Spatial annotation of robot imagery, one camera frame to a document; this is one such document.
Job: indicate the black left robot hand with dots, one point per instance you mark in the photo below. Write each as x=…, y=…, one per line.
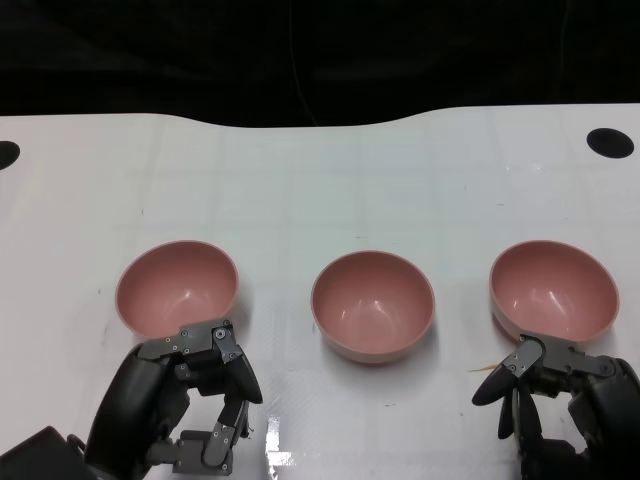
x=135, y=400

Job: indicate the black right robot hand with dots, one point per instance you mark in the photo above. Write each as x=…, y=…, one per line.
x=605, y=400

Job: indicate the pink plastic bowl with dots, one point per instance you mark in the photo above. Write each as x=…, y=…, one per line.
x=550, y=290
x=372, y=305
x=175, y=290

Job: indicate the small wooden splinter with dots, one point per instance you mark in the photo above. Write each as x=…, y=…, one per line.
x=482, y=369

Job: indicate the black backdrop cloth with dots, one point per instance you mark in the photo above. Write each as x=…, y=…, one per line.
x=150, y=50

